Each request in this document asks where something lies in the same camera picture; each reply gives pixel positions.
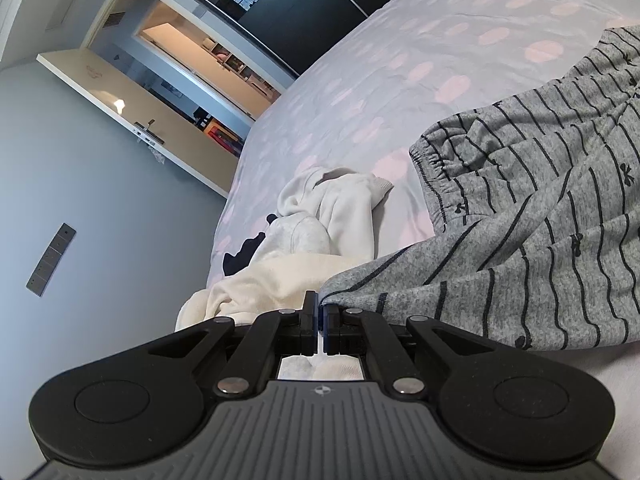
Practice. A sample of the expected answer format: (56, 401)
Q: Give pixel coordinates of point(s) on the grey striped pants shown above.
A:
(500, 200)

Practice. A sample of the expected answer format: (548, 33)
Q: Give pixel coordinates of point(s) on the grey wall switch panel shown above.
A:
(51, 259)

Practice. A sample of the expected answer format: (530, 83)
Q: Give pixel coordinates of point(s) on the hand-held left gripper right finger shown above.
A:
(326, 325)

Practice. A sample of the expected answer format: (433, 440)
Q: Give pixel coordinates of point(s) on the black wardrobe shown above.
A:
(310, 20)

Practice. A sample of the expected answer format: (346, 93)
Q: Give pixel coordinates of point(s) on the black cloth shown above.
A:
(240, 258)

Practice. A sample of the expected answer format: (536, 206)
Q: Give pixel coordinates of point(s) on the colourful box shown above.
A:
(222, 135)

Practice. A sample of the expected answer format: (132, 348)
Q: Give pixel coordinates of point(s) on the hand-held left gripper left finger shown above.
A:
(312, 312)

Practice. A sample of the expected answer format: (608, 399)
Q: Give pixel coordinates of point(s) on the cream garment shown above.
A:
(270, 275)

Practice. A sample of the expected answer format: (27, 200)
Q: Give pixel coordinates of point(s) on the white hoodie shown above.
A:
(345, 205)

